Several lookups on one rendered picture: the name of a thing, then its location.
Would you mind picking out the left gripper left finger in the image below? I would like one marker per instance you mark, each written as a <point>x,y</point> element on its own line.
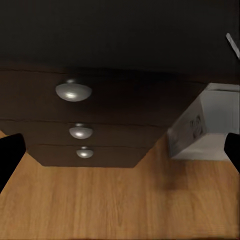
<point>12,150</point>

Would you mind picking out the desktop computer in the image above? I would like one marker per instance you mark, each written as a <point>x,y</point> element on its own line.
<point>201,131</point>

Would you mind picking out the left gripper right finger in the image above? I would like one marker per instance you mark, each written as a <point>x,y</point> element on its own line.
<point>232,149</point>

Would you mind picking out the desk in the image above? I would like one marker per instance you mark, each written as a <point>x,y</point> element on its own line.
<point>180,40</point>

